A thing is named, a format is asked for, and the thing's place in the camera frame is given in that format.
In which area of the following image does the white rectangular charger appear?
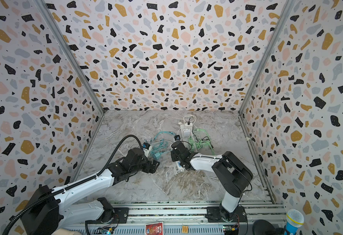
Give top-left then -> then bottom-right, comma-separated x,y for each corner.
182,128 -> 192,138

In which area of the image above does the large colourful power strip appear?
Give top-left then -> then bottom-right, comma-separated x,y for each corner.
180,129 -> 198,152

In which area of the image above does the small white blue power strip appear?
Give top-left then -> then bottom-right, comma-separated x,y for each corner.
176,161 -> 185,173

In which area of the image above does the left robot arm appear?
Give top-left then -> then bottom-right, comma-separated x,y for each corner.
3,135 -> 160,235

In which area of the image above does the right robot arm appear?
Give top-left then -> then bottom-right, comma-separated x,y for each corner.
171,141 -> 253,223

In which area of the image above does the red snack packet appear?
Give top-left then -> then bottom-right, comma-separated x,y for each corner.
145,222 -> 164,235

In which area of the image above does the small yellow tag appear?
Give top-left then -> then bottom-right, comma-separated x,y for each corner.
181,225 -> 189,234

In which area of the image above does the black round object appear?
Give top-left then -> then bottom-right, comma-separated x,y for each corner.
252,220 -> 276,235

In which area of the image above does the blue toy microphone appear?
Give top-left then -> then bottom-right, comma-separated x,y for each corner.
283,209 -> 304,235

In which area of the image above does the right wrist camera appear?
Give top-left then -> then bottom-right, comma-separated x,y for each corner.
174,135 -> 181,142

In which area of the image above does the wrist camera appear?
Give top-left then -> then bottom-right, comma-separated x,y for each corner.
174,135 -> 181,142
143,142 -> 152,157

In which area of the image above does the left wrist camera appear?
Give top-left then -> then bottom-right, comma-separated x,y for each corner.
143,142 -> 152,157

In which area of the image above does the teal multi-head cable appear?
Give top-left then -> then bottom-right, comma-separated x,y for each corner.
146,131 -> 175,161

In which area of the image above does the light green cable bundle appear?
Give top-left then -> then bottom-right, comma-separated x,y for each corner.
188,128 -> 216,156

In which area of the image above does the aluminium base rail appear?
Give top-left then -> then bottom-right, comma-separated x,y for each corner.
66,200 -> 286,235

